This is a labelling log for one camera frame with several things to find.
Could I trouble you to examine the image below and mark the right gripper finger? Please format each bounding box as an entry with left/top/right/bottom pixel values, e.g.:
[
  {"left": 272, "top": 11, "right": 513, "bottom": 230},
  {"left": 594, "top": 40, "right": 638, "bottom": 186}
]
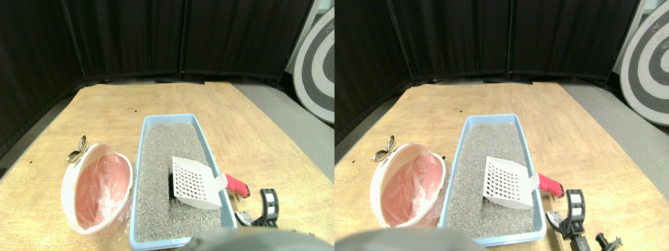
[
  {"left": 260, "top": 188, "right": 280, "bottom": 227},
  {"left": 566, "top": 189, "right": 585, "bottom": 236},
  {"left": 235, "top": 211, "right": 257, "bottom": 227},
  {"left": 546, "top": 211, "right": 572, "bottom": 239}
]

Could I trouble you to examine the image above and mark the white scoop with red handle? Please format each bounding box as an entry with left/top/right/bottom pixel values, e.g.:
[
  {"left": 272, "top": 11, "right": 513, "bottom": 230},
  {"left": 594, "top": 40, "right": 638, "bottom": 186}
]
[
  {"left": 171, "top": 156, "right": 250, "bottom": 211},
  {"left": 482, "top": 156, "right": 565, "bottom": 211}
]

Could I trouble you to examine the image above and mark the blue litter tray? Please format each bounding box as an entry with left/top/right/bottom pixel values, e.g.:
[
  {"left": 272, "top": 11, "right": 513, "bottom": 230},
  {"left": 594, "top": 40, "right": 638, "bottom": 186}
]
[
  {"left": 129, "top": 113, "right": 238, "bottom": 250},
  {"left": 438, "top": 113, "right": 547, "bottom": 247}
]

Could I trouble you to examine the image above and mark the round grey and white target board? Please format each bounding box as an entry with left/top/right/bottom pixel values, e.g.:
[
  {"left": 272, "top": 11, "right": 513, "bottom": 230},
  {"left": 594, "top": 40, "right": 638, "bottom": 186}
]
[
  {"left": 293, "top": 20, "right": 335, "bottom": 125},
  {"left": 620, "top": 16, "right": 669, "bottom": 126}
]

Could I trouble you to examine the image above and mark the white bin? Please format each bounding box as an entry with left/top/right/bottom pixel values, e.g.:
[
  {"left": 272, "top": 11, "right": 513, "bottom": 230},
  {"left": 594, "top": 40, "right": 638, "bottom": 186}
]
[
  {"left": 370, "top": 135, "right": 446, "bottom": 229},
  {"left": 61, "top": 135, "right": 135, "bottom": 242}
]

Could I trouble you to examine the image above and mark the black bracket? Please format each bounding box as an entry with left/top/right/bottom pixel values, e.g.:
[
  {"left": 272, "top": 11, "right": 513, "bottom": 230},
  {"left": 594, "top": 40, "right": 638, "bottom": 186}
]
[{"left": 596, "top": 233, "right": 624, "bottom": 251}]

